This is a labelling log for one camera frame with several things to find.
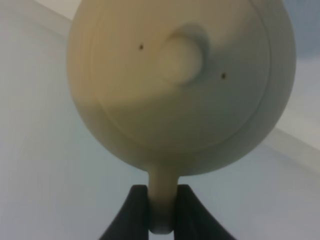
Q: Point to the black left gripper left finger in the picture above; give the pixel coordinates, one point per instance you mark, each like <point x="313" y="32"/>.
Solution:
<point x="132" y="220"/>

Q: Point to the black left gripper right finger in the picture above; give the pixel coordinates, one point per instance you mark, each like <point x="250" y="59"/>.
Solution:
<point x="193" y="221"/>

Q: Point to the beige teapot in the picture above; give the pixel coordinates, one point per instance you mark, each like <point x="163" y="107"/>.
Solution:
<point x="180" y="87"/>

